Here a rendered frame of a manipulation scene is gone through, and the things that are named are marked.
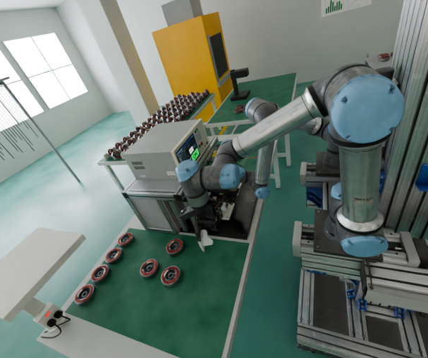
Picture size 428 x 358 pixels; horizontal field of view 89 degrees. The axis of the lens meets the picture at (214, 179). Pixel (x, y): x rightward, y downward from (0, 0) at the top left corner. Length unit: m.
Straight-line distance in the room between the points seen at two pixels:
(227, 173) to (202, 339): 0.79
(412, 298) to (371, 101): 0.73
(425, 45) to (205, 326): 1.25
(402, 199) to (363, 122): 0.64
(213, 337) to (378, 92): 1.06
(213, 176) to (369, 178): 0.39
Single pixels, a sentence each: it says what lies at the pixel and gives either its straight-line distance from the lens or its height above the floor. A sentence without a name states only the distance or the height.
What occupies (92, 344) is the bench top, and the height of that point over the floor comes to 0.75.
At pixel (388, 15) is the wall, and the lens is 6.50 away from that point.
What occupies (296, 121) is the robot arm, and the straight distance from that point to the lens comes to 0.67.
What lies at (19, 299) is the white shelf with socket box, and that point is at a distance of 1.17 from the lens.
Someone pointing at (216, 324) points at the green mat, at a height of 0.75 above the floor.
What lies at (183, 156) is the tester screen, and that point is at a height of 1.24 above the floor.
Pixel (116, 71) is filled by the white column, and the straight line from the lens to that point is 5.39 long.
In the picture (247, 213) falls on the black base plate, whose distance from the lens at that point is 1.49.
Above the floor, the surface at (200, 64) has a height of 1.20.
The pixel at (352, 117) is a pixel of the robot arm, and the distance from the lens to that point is 0.51.
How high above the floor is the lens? 1.84
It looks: 35 degrees down
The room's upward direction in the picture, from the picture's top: 18 degrees counter-clockwise
